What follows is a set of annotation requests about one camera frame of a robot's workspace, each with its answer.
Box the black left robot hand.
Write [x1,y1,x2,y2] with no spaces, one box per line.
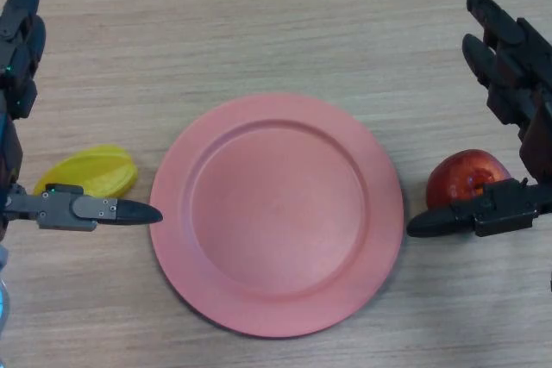
[0,0,164,245]

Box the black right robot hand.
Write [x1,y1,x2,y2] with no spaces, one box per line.
[406,0,552,239]

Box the yellow starfruit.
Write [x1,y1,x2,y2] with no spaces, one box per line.
[34,144,140,199]

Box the pink round plate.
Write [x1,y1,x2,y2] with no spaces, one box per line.
[149,92,405,339]

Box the red apple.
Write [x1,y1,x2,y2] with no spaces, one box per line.
[425,148,512,214]

